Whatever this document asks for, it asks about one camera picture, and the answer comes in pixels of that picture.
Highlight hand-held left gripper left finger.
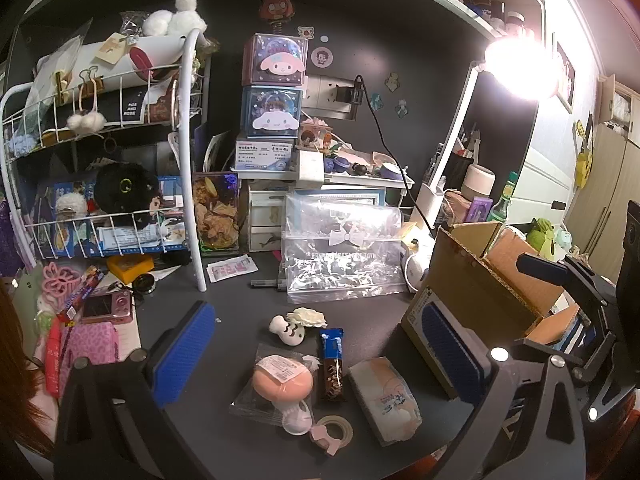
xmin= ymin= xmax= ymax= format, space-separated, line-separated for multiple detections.
xmin=52 ymin=301 xmax=217 ymax=480

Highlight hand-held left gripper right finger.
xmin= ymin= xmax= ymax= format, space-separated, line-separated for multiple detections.
xmin=422 ymin=304 xmax=586 ymax=480

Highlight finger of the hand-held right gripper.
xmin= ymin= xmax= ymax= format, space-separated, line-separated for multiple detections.
xmin=516 ymin=252 xmax=623 ymax=322
xmin=515 ymin=319 xmax=627 ymax=422

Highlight brown cardboard box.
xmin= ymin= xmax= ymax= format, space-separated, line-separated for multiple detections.
xmin=401 ymin=220 xmax=598 ymax=401

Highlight white fabric flower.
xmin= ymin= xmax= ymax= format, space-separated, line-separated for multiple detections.
xmin=286 ymin=306 xmax=328 ymax=331

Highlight green frog plush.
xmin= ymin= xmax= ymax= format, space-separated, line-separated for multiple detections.
xmin=527 ymin=217 xmax=558 ymax=261

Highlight white paper sheet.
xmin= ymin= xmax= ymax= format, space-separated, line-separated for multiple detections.
xmin=112 ymin=305 xmax=143 ymax=361

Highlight green glass bottle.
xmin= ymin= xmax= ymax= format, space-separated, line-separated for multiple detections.
xmin=487 ymin=171 xmax=519 ymax=223

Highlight tissue pack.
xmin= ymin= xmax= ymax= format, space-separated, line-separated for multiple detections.
xmin=346 ymin=356 xmax=423 ymax=448

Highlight pink patterned box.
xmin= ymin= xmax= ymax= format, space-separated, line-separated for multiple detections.
xmin=60 ymin=321 xmax=120 ymax=396

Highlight pink mushroom toy packet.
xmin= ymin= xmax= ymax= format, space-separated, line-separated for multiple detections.
xmin=230 ymin=344 xmax=321 ymax=436

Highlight brown wardrobe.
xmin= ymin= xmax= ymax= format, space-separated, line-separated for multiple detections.
xmin=565 ymin=125 xmax=640 ymax=281

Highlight white pink sachet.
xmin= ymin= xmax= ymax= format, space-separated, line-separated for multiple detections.
xmin=206 ymin=255 xmax=253 ymax=283

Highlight yellow box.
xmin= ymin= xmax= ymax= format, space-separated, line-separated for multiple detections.
xmin=107 ymin=255 xmax=155 ymax=285

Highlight white thermos cup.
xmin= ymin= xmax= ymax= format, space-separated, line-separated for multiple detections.
xmin=461 ymin=164 xmax=497 ymax=201

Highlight pink cloth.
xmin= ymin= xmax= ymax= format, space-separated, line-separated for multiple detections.
xmin=442 ymin=189 xmax=473 ymax=226

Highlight yellow plush toy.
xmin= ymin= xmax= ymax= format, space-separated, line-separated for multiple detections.
xmin=572 ymin=120 xmax=596 ymax=188

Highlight blue brown snack bar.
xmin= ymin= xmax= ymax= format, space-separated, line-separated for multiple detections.
xmin=318 ymin=328 xmax=348 ymax=403

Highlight red candy stick box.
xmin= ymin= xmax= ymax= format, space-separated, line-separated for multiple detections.
xmin=56 ymin=266 xmax=106 ymax=323

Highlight black pen holder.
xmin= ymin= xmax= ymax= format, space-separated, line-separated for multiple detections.
xmin=435 ymin=125 xmax=481 ymax=196

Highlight clear plastic gift bag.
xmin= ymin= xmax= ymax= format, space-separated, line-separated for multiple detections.
xmin=280 ymin=192 xmax=408 ymax=303

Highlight dried flower snack bag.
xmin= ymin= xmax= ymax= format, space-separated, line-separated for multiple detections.
xmin=192 ymin=172 xmax=240 ymax=252

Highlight pink tape dispenser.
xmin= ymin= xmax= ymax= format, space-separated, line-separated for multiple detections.
xmin=309 ymin=414 xmax=354 ymax=458

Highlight person's hair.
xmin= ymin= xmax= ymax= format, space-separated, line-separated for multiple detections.
xmin=0 ymin=280 xmax=56 ymax=456

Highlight blue printed box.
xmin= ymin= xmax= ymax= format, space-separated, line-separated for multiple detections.
xmin=37 ymin=175 xmax=183 ymax=256

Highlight small white drawer cabinet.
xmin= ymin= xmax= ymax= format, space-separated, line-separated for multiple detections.
xmin=247 ymin=180 xmax=288 ymax=253

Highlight black plush toy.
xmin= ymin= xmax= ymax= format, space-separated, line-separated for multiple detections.
xmin=94 ymin=161 xmax=161 ymax=228

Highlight small white fluffy toy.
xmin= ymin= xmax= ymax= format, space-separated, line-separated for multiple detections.
xmin=54 ymin=192 xmax=88 ymax=218

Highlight white mini drawer cabinet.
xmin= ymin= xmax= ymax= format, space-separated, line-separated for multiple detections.
xmin=235 ymin=167 xmax=416 ymax=221

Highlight white desk lamp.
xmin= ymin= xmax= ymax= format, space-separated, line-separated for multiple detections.
xmin=412 ymin=35 xmax=563 ymax=226

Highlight white certificate box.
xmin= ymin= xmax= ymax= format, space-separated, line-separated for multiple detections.
xmin=234 ymin=136 xmax=303 ymax=173

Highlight white charger block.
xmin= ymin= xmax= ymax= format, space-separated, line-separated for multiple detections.
xmin=299 ymin=152 xmax=325 ymax=182

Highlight small figurine set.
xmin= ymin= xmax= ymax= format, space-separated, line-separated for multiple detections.
xmin=299 ymin=117 xmax=335 ymax=153

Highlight white pom-pom pair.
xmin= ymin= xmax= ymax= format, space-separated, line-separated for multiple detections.
xmin=66 ymin=110 xmax=107 ymax=136

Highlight black book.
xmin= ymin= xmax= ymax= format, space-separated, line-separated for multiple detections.
xmin=55 ymin=85 xmax=173 ymax=128

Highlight black power adapter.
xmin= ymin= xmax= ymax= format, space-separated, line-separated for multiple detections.
xmin=334 ymin=84 xmax=363 ymax=106

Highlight blue character box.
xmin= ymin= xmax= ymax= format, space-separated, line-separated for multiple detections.
xmin=241 ymin=85 xmax=303 ymax=138

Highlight blue yarn item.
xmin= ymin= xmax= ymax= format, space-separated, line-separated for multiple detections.
xmin=7 ymin=130 xmax=43 ymax=156

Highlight white red printed tube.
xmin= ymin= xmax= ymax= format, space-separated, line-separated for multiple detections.
xmin=35 ymin=35 xmax=196 ymax=86

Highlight pink character box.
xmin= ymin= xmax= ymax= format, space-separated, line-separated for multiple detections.
xmin=242 ymin=34 xmax=308 ymax=87

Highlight beige paper tag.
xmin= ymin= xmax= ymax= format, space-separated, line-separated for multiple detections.
xmin=95 ymin=32 xmax=131 ymax=63

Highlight clear plastic sleeves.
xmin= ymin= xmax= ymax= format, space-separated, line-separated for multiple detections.
xmin=22 ymin=20 xmax=96 ymax=121

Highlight white plush toy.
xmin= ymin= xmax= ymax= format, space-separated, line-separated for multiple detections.
xmin=142 ymin=0 xmax=208 ymax=37

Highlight red spring doll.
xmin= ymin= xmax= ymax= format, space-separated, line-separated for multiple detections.
xmin=259 ymin=0 xmax=296 ymax=36

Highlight pink digital camera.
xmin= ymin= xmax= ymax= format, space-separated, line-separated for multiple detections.
xmin=80 ymin=290 xmax=133 ymax=325

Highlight wall picture frame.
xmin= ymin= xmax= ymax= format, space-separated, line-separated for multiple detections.
xmin=552 ymin=35 xmax=577 ymax=113

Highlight white wire rack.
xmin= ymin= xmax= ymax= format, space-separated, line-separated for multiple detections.
xmin=0 ymin=27 xmax=208 ymax=293

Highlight black power cable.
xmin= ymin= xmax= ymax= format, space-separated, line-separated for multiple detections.
xmin=355 ymin=75 xmax=436 ymax=231

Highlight white wall socket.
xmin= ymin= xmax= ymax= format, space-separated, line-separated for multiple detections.
xmin=304 ymin=74 xmax=361 ymax=121

